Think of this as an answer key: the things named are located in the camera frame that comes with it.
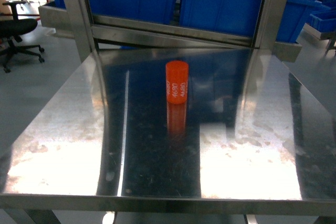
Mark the orange cylindrical capacitor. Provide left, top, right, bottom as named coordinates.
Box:
left=165, top=60, right=188, bottom=104

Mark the blue plastic bin right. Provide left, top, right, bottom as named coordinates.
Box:
left=180, top=0, right=320, bottom=43

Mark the black office chair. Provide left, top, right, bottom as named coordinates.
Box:
left=1, top=1, right=45, bottom=73

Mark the small blue bin far right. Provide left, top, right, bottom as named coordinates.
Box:
left=310, top=10, right=335, bottom=33

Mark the stainless steel rack frame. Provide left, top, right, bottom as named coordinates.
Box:
left=39, top=0, right=302, bottom=62

